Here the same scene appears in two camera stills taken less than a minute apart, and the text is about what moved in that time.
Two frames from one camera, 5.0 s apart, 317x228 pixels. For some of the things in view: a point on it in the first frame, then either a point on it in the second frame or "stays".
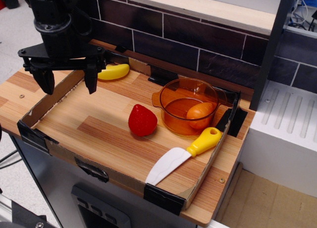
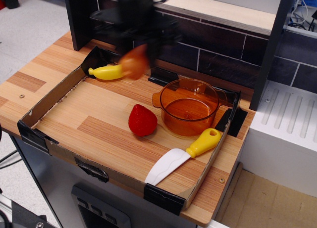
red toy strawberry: x=142 y=121 stays
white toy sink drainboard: x=282 y=146 stays
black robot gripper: x=59 y=51 → x=134 y=21
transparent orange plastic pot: x=188 y=105 stays
